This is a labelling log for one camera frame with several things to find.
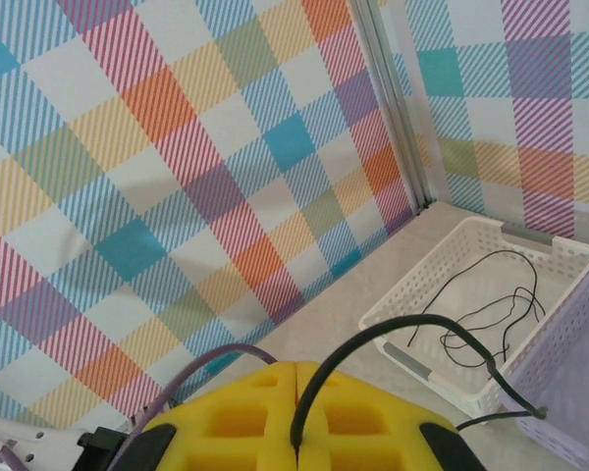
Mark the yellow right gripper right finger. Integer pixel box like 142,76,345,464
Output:
296,361,487,471

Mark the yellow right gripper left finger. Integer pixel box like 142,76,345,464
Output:
112,360,300,471

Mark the thick black cable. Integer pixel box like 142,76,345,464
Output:
289,313,549,450

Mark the white perforated plastic basket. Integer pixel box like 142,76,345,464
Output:
357,216,589,426

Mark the lilac perforated plastic basket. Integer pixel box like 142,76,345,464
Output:
500,252,589,465

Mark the aluminium frame post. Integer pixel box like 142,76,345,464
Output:
348,0,438,217

